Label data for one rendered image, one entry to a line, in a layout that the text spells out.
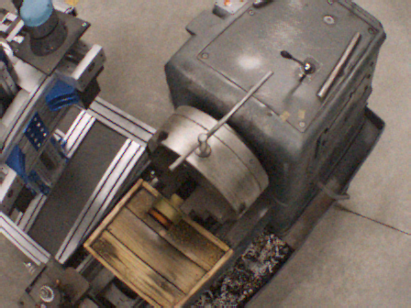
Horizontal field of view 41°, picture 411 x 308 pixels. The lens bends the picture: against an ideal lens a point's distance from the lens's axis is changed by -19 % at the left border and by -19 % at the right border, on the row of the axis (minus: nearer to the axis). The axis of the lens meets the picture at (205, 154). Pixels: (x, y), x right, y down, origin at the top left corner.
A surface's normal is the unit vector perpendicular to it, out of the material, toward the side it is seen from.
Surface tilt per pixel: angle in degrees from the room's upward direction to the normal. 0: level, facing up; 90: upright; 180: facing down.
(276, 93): 0
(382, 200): 0
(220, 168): 26
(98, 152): 0
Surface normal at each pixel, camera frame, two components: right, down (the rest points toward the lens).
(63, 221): -0.07, -0.36
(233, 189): 0.52, 0.19
